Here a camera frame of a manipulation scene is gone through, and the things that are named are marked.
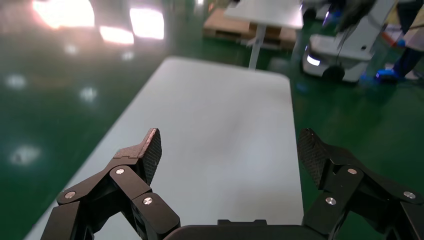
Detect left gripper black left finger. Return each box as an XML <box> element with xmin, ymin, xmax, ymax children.
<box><xmin>40</xmin><ymin>128</ymin><xmax>181</xmax><ymax>240</ymax></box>

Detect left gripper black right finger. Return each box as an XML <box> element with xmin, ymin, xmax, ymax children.
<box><xmin>297</xmin><ymin>128</ymin><xmax>424</xmax><ymax>240</ymax></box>

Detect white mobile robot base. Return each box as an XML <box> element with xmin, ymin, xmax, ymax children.
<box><xmin>302</xmin><ymin>0</ymin><xmax>398</xmax><ymax>83</ymax></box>

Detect person with blue shoe covers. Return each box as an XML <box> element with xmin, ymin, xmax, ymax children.
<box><xmin>359</xmin><ymin>0</ymin><xmax>424</xmax><ymax>84</ymax></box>

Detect wooden pallet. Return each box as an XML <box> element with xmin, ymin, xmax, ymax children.
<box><xmin>202</xmin><ymin>8</ymin><xmax>297</xmax><ymax>51</ymax></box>

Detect white background table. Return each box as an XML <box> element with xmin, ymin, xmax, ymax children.
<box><xmin>224</xmin><ymin>0</ymin><xmax>304</xmax><ymax>70</ymax></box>

